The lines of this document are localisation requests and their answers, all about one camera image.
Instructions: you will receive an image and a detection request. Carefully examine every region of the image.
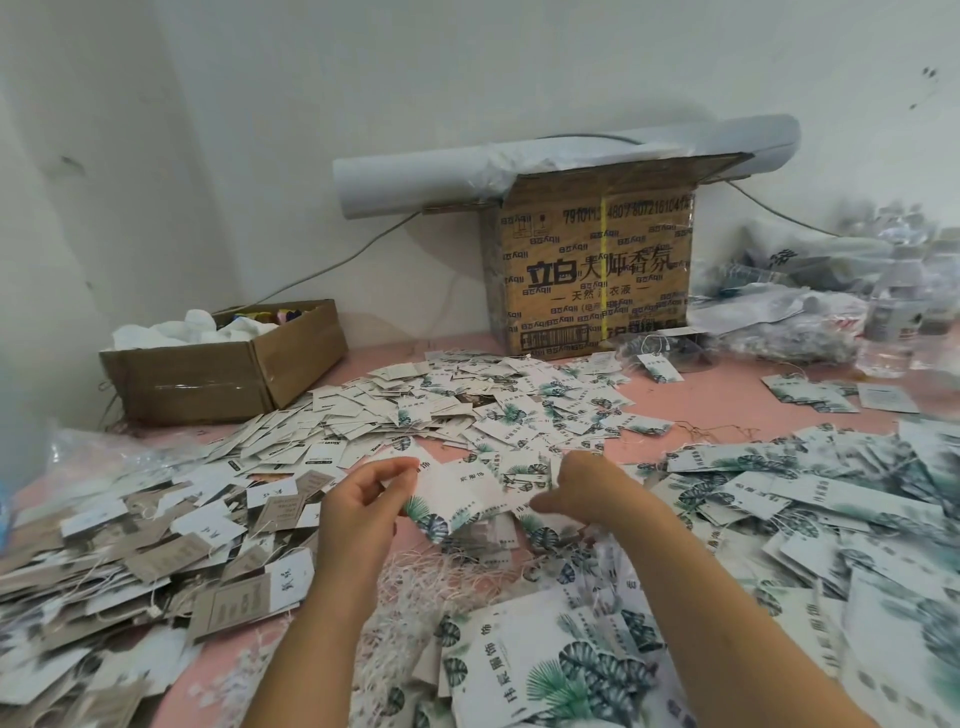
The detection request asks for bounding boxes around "person's left hand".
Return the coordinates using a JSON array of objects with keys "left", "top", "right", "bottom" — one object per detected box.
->
[{"left": 316, "top": 456, "right": 423, "bottom": 609}]

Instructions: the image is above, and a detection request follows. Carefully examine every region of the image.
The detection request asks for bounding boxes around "person's right hand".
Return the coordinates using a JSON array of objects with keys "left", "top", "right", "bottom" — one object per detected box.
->
[{"left": 528, "top": 450, "right": 662, "bottom": 534}]

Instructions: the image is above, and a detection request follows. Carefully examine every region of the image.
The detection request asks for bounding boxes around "pile of white strings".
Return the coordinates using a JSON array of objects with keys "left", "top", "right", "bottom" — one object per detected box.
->
[{"left": 195, "top": 547, "right": 519, "bottom": 728}]

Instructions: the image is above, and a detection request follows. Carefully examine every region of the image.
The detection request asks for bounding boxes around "single white leaf print tag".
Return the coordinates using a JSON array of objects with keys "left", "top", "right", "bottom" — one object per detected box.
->
[{"left": 402, "top": 457, "right": 509, "bottom": 545}]

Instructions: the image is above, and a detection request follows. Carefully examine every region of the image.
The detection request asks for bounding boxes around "heap of small tags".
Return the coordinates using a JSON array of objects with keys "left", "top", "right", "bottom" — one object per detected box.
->
[{"left": 202, "top": 349, "right": 677, "bottom": 470}]

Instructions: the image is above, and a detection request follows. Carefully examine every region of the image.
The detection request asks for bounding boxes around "pile of green leaf tags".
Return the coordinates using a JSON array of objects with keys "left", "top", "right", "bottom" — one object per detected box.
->
[{"left": 372, "top": 423, "right": 960, "bottom": 728}]

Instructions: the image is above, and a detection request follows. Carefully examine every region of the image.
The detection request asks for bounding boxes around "pile of brown white tags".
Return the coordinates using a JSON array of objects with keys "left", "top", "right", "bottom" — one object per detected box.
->
[{"left": 0, "top": 450, "right": 339, "bottom": 728}]

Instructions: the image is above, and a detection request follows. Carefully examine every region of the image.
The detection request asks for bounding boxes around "person's left forearm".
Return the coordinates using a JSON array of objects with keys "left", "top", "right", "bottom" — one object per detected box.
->
[{"left": 243, "top": 585, "right": 384, "bottom": 728}]

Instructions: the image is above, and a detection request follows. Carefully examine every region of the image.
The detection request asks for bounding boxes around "person's right forearm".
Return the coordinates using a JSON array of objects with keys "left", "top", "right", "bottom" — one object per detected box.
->
[{"left": 607, "top": 510, "right": 879, "bottom": 728}]

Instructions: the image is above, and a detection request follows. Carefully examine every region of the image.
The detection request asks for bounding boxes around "small open cardboard box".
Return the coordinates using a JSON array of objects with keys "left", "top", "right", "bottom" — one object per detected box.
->
[{"left": 99, "top": 298, "right": 351, "bottom": 428}]

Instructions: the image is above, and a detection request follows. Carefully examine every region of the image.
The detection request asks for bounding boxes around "large printed cardboard box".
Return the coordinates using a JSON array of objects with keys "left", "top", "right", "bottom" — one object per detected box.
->
[{"left": 480, "top": 151, "right": 755, "bottom": 360}]

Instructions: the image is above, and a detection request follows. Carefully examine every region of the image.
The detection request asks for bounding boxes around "white crumpled material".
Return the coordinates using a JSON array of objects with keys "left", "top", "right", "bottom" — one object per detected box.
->
[{"left": 109, "top": 309, "right": 281, "bottom": 351}]

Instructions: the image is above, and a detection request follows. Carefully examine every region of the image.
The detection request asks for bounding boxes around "clear plastic bag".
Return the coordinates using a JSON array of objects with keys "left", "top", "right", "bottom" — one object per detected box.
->
[{"left": 42, "top": 423, "right": 164, "bottom": 489}]

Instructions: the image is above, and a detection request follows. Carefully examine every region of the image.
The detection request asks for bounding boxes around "heap of clear plastic bags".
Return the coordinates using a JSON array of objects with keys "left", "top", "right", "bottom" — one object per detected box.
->
[{"left": 690, "top": 198, "right": 960, "bottom": 380}]

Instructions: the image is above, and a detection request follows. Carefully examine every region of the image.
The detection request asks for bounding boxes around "white roll in plastic wrap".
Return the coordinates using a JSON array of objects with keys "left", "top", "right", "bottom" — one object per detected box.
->
[{"left": 333, "top": 114, "right": 803, "bottom": 221}]

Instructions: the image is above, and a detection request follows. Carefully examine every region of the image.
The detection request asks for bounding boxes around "black cable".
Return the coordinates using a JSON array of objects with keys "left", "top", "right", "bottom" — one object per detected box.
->
[{"left": 237, "top": 210, "right": 425, "bottom": 311}]

